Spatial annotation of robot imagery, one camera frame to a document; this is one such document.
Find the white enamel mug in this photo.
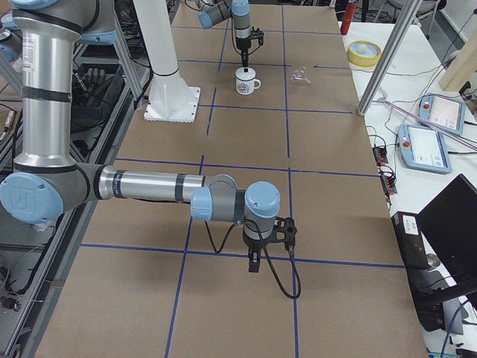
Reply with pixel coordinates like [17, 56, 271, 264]
[235, 67, 262, 95]

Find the clear plastic funnel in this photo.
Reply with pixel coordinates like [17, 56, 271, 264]
[291, 66, 311, 84]

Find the brown paper table cover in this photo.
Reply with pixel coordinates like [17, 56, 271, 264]
[34, 3, 430, 358]

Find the red cylinder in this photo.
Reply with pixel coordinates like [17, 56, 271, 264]
[340, 0, 358, 35]

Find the yellow tape roll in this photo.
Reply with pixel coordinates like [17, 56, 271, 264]
[347, 40, 382, 68]

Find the near teach pendant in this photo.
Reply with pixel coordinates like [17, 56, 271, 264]
[397, 124, 452, 174]

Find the teach pendant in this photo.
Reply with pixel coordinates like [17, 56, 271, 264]
[419, 93, 465, 136]
[397, 124, 452, 174]

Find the far teach pendant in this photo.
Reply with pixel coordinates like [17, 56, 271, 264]
[419, 93, 465, 136]

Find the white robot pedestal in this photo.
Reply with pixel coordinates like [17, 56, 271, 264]
[133, 0, 200, 123]

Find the aluminium frame post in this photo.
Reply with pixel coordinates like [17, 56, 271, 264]
[357, 0, 423, 116]

